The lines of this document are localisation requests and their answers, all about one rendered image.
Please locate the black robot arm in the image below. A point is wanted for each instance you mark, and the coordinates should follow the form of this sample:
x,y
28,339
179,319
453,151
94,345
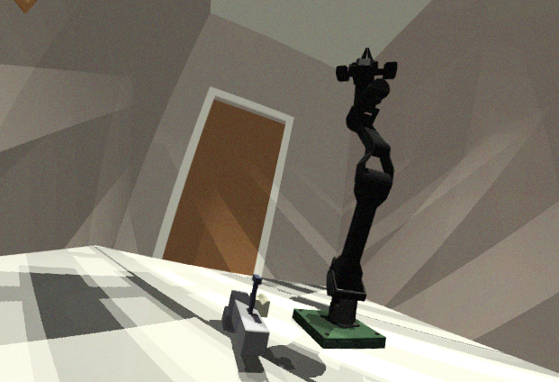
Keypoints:
x,y
371,190

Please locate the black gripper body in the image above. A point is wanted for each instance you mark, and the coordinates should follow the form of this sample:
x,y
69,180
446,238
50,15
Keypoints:
x,y
388,72

